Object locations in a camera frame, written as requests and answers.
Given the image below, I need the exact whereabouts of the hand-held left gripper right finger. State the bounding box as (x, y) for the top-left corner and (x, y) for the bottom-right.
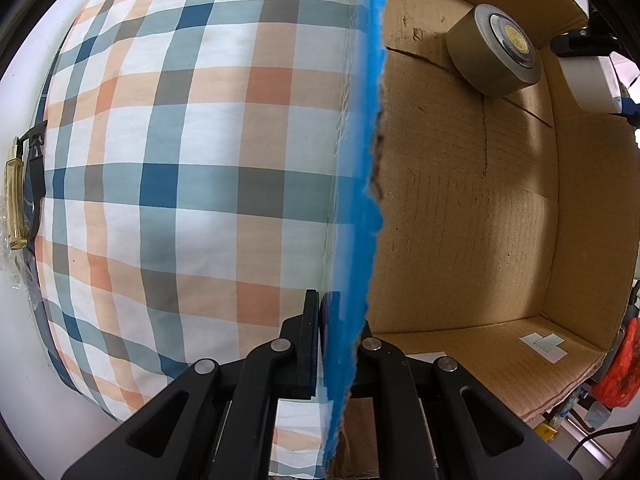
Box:
(349, 321), (582, 480)

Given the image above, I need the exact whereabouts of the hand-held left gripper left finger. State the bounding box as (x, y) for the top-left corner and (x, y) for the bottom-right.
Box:
(62, 289), (321, 480)

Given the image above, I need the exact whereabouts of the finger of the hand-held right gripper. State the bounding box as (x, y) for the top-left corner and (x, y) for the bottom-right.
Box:
(550, 29), (620, 59)

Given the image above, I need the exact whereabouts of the white round jar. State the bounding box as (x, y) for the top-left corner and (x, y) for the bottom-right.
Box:
(557, 54), (622, 112)

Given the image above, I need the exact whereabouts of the cardboard box with blue side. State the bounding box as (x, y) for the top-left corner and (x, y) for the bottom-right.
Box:
(322, 0), (640, 480)

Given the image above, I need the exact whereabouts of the silver round tin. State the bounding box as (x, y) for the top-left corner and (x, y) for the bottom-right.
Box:
(446, 3), (544, 100)

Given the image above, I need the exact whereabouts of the white sticker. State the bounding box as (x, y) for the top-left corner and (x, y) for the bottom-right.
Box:
(519, 332), (569, 364)

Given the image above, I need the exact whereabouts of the plaid bedding in clear bag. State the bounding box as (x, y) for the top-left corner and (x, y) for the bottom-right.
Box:
(30, 0), (373, 479)

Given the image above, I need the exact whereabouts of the red plastic bag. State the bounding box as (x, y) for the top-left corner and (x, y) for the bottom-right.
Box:
(594, 319), (640, 409)

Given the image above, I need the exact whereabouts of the black cable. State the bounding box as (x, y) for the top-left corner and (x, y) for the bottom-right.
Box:
(566, 424), (637, 462)

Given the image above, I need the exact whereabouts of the yellow bag handle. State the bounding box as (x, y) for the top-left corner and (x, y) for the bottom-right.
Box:
(4, 157), (29, 251)

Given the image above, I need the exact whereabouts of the black bag strap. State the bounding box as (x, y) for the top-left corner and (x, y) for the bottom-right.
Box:
(12, 120), (49, 241)

